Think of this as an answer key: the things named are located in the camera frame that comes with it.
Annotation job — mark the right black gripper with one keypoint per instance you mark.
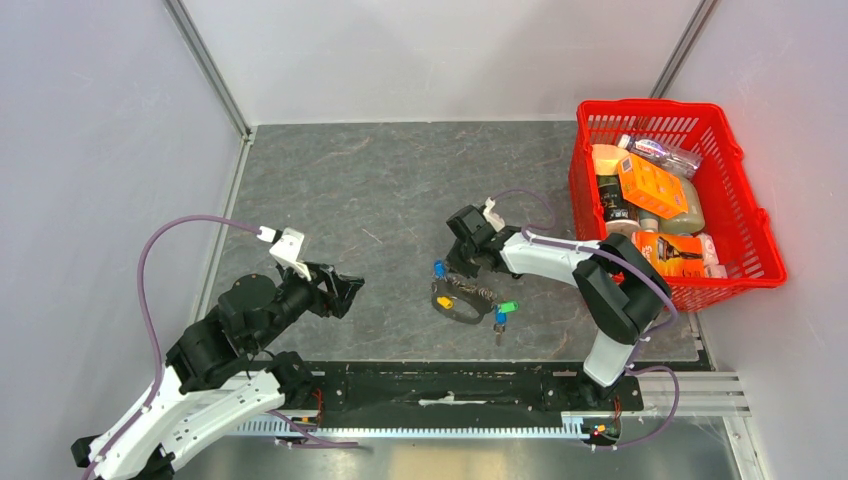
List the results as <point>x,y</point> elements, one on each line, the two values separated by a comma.
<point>458,264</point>

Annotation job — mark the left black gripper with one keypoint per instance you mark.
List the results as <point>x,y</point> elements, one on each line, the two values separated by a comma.
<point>338,299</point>

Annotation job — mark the leopard print wrist strap keyring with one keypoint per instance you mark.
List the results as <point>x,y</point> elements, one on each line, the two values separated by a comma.
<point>471,305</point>

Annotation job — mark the yellow capped key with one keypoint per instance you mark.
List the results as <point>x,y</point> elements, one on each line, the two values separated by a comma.
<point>445,303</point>

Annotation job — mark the green capped key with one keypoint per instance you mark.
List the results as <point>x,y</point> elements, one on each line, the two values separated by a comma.
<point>508,307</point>

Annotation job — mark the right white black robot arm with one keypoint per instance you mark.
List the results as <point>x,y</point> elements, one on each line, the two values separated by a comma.
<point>622,291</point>

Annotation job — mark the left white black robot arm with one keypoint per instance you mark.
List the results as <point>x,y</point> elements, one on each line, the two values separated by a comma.
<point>211,381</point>

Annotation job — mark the dark green bottle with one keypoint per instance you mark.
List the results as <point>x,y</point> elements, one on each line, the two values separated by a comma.
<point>617,211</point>

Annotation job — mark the yellow sponge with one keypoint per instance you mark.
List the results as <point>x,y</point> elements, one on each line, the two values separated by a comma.
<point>606,158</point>

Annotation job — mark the orange carton box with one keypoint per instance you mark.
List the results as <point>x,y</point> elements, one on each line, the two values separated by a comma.
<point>651,188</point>

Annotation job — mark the orange razor package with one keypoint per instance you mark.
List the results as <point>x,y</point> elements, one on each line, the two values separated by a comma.
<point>671,255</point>

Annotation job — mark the beige soap pouch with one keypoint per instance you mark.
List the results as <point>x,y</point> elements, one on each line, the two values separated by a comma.
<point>690,222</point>

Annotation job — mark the clear plastic bottle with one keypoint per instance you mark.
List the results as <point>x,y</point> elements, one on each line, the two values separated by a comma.
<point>680,162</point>

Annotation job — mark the pink white packet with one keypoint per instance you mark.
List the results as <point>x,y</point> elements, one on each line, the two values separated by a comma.
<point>712,266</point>

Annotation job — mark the red plastic basket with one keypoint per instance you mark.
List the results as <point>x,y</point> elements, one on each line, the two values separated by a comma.
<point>739,227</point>

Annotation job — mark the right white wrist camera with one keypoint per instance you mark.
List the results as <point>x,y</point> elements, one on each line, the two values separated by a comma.
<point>491,216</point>

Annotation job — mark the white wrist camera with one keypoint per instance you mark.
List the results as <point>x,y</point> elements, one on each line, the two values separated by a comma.
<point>491,216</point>
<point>286,247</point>

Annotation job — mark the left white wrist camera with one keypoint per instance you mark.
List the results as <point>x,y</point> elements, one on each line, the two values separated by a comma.
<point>286,247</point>

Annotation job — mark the black mounting base plate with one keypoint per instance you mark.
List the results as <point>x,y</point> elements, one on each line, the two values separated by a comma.
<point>464,391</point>

